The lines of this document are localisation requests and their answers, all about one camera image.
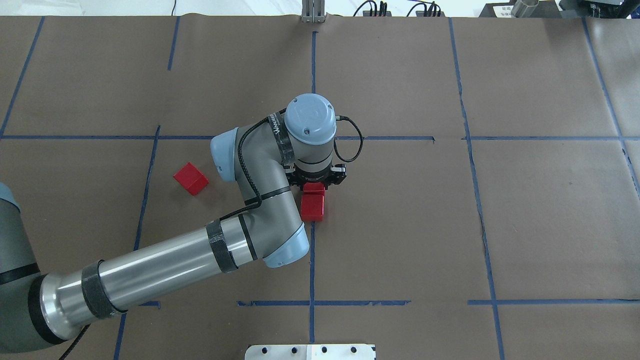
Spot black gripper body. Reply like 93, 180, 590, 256
286, 163, 347, 189

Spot red block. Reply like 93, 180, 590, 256
173, 162, 210, 196
302, 182, 327, 196

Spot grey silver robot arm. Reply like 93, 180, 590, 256
1, 93, 349, 354

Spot silver cylinder at back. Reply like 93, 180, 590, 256
510, 0, 540, 18

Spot dark equipment at back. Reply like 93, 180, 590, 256
558, 0, 640, 19

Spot black cables at back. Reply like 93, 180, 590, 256
352, 0, 443, 18

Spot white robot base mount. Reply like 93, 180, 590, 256
244, 343, 377, 360

